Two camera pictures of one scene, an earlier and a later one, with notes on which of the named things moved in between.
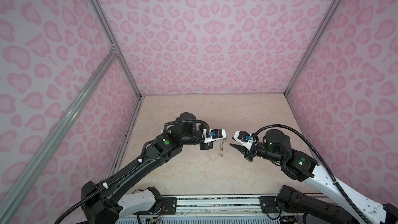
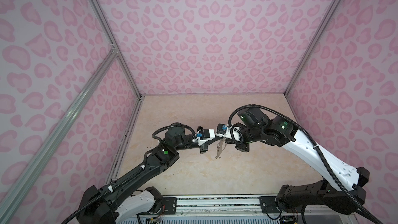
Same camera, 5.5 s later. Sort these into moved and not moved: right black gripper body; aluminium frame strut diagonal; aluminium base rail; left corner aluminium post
Moved: right black gripper body
Not moved: aluminium frame strut diagonal; aluminium base rail; left corner aluminium post
